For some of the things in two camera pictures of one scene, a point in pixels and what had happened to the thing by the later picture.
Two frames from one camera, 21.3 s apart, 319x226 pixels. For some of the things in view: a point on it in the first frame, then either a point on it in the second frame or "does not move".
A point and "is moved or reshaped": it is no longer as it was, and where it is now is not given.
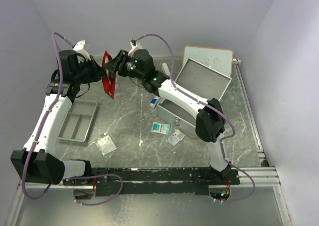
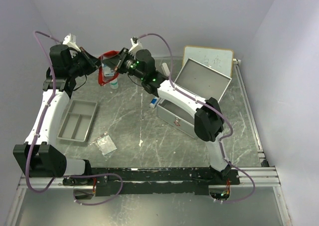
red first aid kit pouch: x=108 y=82 is moved or reshaped
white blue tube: x=153 y=102 does not move
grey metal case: x=197 y=79 does not move
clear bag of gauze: x=105 y=143 does not move
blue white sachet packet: x=176 y=137 is moved or reshaped
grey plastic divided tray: x=77 y=123 does not move
